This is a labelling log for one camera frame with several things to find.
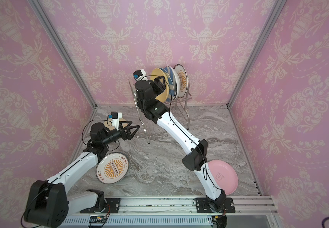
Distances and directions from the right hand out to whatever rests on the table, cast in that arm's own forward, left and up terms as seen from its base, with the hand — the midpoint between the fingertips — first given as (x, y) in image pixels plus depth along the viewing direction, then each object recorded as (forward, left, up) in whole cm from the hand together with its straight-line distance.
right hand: (163, 80), depth 71 cm
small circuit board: (-52, +37, -46) cm, 79 cm away
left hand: (-14, +16, -19) cm, 28 cm away
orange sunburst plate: (-27, +34, -44) cm, 61 cm away
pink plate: (-35, -33, -44) cm, 65 cm away
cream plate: (-17, +27, -11) cm, 34 cm away
